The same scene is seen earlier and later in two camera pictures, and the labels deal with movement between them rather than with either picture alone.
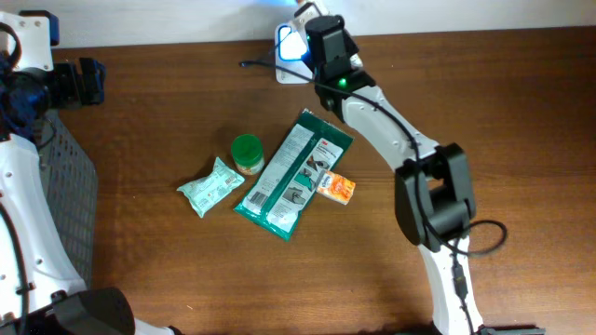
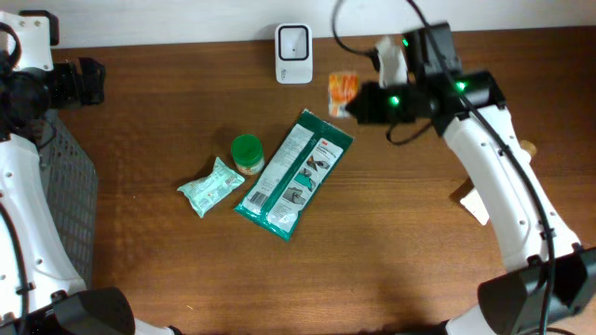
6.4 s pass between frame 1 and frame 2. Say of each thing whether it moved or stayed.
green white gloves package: stayed
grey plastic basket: stayed
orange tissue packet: moved
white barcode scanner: stayed
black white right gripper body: moved
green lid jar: stayed
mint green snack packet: stayed
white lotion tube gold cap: moved
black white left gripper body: stayed
